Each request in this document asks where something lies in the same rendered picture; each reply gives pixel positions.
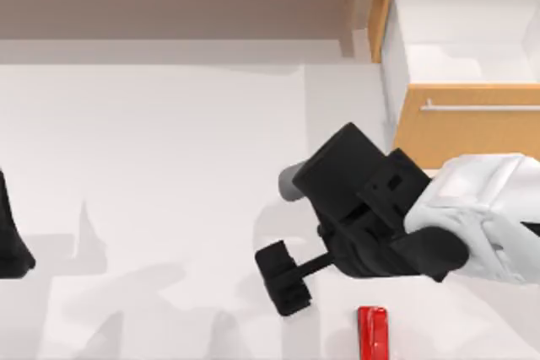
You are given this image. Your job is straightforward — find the red stapler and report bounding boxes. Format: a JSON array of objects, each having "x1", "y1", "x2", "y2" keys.
[{"x1": 356, "y1": 304, "x2": 390, "y2": 360}]

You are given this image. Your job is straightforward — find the pale wooden drawer front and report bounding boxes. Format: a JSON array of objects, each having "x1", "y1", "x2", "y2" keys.
[{"x1": 391, "y1": 83, "x2": 540, "y2": 172}]

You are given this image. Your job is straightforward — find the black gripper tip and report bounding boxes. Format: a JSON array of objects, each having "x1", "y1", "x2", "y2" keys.
[{"x1": 0, "y1": 169, "x2": 37, "y2": 281}]

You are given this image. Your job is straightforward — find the wooden open shelves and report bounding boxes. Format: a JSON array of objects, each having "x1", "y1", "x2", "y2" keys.
[{"x1": 0, "y1": 0, "x2": 369, "y2": 58}]

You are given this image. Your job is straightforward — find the pulled-out drawer white inside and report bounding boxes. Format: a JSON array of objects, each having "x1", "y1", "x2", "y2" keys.
[{"x1": 381, "y1": 0, "x2": 540, "y2": 125}]

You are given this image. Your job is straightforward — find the long metal drawer handle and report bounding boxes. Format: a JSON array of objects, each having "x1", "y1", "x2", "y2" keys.
[{"x1": 419, "y1": 98, "x2": 540, "y2": 114}]

